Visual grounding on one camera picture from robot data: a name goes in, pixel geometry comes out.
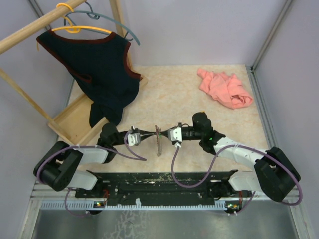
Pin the grey-blue clothes hanger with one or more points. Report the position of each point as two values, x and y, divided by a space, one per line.
116 19

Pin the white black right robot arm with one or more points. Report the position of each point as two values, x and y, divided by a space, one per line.
270 170

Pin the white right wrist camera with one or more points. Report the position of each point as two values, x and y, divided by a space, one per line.
175 136

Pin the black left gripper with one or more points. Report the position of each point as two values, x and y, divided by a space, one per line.
144 132

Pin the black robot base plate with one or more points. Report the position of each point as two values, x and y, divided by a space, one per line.
159 189

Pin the wooden clothes rack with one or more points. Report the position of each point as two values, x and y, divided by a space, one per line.
34 88

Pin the aluminium frame rail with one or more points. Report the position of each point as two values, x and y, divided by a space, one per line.
44 197

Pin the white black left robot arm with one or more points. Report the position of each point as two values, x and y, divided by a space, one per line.
58 168

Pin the yellow clothes hanger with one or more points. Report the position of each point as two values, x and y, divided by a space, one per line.
72 28

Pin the dark navy vest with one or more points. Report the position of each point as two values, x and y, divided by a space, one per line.
100 68

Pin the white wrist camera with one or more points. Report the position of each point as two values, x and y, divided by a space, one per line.
133 137
175 136

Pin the pink crumpled cloth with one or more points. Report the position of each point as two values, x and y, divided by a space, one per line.
226 89

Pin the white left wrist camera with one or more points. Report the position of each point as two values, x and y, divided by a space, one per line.
133 137

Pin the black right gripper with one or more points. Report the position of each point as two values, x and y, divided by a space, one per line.
165 133

